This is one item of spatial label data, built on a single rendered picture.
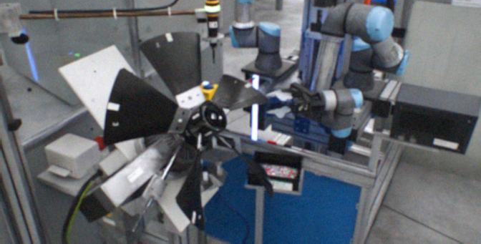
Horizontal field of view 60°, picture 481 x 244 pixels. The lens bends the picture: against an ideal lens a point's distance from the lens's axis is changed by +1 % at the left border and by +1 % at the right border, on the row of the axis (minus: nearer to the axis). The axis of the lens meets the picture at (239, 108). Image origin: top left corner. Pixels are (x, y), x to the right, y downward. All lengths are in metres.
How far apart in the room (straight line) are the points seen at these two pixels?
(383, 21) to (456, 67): 1.58
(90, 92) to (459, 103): 1.26
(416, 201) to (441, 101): 1.63
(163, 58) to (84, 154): 0.53
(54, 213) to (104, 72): 0.78
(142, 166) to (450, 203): 2.35
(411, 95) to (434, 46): 1.49
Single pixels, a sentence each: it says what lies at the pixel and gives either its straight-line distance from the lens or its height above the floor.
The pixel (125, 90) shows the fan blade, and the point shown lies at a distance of 1.23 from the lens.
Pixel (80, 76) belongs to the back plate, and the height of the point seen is 1.32.
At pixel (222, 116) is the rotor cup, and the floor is 1.20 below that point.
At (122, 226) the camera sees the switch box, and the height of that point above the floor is 0.74.
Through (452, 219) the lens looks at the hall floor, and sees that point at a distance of 3.09.
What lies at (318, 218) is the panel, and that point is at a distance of 2.05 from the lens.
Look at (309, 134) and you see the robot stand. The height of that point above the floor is 0.73.
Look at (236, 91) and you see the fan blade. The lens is 1.61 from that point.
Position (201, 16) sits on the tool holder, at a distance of 1.34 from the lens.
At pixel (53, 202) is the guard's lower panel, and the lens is 2.05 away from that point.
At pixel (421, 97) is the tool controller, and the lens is 1.59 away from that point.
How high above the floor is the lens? 1.89
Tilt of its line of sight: 28 degrees down
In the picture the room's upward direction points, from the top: straight up
